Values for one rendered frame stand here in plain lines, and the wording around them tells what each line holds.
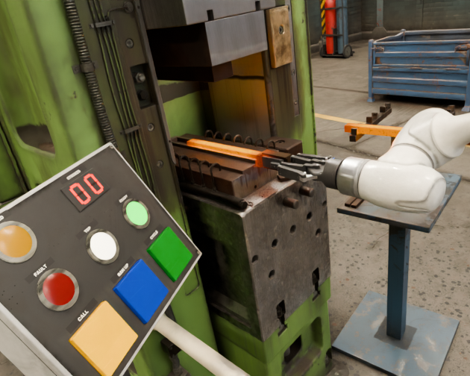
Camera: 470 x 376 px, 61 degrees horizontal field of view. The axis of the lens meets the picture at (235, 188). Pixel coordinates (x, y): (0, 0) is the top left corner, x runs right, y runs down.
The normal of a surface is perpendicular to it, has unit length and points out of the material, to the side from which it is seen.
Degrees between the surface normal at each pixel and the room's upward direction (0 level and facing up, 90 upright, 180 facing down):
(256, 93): 90
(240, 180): 90
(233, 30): 90
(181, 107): 90
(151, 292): 60
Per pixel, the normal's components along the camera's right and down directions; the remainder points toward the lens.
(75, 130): 0.71, 0.21
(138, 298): 0.73, -0.44
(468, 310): -0.14, -0.89
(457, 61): -0.75, 0.37
